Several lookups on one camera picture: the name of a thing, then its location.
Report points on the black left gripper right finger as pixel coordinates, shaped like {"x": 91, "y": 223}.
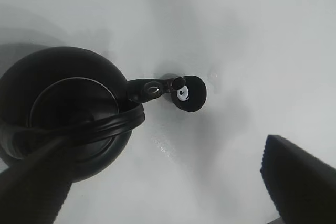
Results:
{"x": 301, "y": 186}

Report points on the small black teacup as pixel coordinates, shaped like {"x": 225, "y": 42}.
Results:
{"x": 192, "y": 96}

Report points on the black round teapot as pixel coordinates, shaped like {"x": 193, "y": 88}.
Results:
{"x": 76, "y": 95}

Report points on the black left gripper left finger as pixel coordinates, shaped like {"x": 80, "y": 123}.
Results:
{"x": 35, "y": 189}

